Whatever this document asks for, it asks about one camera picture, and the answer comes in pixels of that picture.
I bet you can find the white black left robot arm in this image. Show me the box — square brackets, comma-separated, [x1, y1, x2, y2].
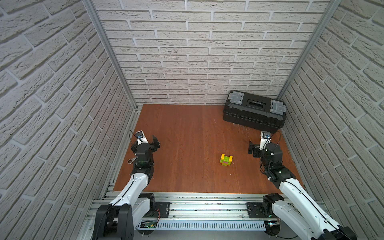
[92, 131, 160, 240]

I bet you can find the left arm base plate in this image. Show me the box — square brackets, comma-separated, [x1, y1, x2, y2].
[148, 202, 171, 218]

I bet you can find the black plastic toolbox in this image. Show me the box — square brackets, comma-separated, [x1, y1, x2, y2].
[223, 90, 287, 134]

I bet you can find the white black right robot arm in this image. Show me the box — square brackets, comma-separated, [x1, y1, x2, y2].
[248, 142, 357, 240]

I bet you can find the silver ratchet wrench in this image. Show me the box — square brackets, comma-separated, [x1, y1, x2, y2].
[127, 159, 136, 165]

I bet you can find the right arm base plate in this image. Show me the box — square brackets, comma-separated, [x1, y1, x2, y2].
[246, 203, 271, 219]

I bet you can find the aluminium front rail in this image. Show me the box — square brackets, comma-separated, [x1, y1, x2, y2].
[85, 191, 332, 223]

